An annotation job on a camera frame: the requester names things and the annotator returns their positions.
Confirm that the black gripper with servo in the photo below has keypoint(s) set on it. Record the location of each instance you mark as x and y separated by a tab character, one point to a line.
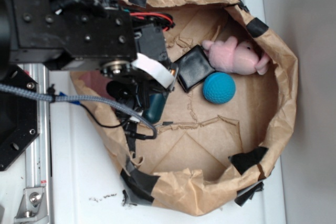
150	72

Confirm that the dark green plastic pickle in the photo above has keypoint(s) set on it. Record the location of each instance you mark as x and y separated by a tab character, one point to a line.
154	112

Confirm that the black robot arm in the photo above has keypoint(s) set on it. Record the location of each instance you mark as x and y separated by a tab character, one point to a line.
125	45

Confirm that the black square rubber block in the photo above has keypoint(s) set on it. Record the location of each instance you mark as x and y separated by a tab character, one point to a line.
193	68

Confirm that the blue dimpled ball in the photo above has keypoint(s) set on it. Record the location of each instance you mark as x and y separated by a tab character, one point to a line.
219	88

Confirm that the pink plush bunny toy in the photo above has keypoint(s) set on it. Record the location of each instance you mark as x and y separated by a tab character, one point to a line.
231	56

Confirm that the brown paper bag tray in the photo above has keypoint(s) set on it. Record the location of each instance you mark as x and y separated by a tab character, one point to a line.
205	154

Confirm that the white tray board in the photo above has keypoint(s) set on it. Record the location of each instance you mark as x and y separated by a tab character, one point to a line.
87	188

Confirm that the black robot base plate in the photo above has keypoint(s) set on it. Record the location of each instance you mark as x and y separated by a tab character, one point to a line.
19	117

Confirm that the aluminium extrusion rail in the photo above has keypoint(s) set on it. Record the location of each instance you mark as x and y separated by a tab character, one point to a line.
38	167

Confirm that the metal corner bracket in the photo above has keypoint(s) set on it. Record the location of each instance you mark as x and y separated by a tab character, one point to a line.
33	206

